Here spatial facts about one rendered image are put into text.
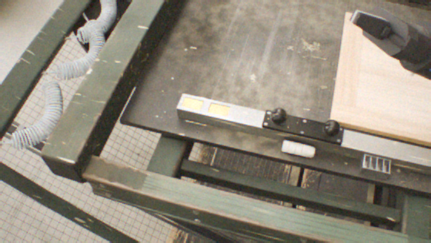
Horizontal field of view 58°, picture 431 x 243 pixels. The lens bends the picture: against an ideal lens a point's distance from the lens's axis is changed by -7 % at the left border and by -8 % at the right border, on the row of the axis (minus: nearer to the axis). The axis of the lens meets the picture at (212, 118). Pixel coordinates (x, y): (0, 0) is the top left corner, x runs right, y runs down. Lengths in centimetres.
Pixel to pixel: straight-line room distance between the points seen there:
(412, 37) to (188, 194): 57
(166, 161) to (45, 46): 76
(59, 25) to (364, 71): 112
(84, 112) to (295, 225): 56
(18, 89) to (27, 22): 507
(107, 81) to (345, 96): 63
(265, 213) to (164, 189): 23
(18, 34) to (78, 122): 546
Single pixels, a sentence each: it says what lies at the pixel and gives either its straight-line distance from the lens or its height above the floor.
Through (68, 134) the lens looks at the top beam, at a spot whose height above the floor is 191.
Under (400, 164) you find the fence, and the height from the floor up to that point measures 121.
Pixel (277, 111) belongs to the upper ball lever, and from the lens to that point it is 92.
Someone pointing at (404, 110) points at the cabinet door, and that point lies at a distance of 119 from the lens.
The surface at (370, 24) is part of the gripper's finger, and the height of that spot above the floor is 161.
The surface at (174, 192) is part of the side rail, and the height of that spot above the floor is 164.
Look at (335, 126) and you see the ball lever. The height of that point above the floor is 144.
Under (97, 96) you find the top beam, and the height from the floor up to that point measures 189.
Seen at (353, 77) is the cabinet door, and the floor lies 133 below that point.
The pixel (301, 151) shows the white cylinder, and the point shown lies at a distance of 103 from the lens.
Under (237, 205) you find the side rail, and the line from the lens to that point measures 92.
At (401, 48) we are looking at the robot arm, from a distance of 65.
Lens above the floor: 191
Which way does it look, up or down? 16 degrees down
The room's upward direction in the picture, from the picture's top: 59 degrees counter-clockwise
